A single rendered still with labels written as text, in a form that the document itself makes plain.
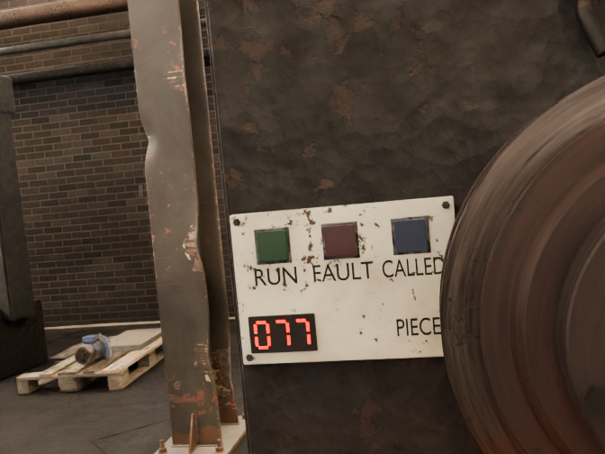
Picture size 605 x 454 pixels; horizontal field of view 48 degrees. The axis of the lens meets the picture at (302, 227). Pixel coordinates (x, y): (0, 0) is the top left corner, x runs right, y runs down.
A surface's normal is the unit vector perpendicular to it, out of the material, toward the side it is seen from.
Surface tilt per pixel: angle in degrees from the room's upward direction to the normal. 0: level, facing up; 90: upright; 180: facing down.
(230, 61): 90
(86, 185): 90
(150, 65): 90
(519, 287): 76
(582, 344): 90
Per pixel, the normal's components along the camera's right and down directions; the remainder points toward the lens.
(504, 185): -0.19, 0.07
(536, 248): -0.90, -0.31
